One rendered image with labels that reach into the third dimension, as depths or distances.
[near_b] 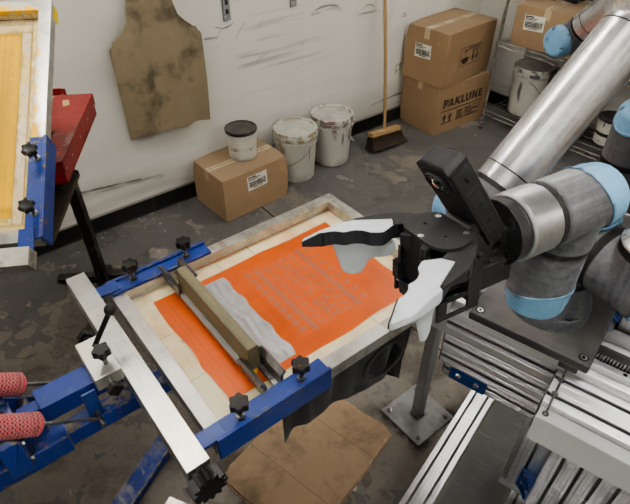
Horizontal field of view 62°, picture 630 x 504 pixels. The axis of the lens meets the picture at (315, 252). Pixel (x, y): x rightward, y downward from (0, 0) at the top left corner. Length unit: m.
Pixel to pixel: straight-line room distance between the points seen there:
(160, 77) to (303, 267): 1.94
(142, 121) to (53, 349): 1.33
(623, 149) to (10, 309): 2.83
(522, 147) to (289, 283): 0.93
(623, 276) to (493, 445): 1.34
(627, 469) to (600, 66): 0.65
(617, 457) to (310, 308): 0.78
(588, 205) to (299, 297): 1.00
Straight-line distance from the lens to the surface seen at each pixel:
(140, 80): 3.18
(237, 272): 1.57
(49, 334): 2.97
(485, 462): 2.12
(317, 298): 1.47
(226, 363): 1.34
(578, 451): 1.08
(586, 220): 0.62
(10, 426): 1.21
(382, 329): 1.36
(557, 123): 0.75
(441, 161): 0.48
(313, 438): 2.30
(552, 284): 0.67
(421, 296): 0.43
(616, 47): 0.78
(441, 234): 0.50
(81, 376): 1.29
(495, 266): 0.57
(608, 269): 0.94
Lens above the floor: 1.99
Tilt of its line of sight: 39 degrees down
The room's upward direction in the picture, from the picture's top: straight up
